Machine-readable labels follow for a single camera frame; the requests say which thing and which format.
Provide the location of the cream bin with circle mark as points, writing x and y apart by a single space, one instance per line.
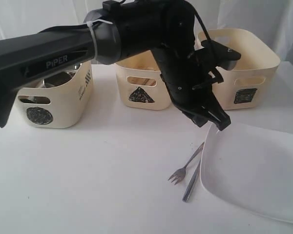
68 102

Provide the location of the steel bowl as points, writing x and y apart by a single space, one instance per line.
74 68

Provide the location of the white rectangular plate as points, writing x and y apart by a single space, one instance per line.
251 168

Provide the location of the cream bin with square mark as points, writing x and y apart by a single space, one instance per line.
245 85

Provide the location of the white backdrop curtain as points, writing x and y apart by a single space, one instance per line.
270 20

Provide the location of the cream bin with triangle mark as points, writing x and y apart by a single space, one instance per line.
140 84

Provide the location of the steel mug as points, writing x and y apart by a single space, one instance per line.
58 79
33 99

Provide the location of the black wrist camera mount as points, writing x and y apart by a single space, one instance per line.
219 54

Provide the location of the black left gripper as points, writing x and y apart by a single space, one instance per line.
178 75

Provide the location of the steel knife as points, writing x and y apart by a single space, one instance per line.
189 188

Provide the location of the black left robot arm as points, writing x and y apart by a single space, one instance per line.
113 33

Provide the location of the steel fork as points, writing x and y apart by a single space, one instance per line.
180 174

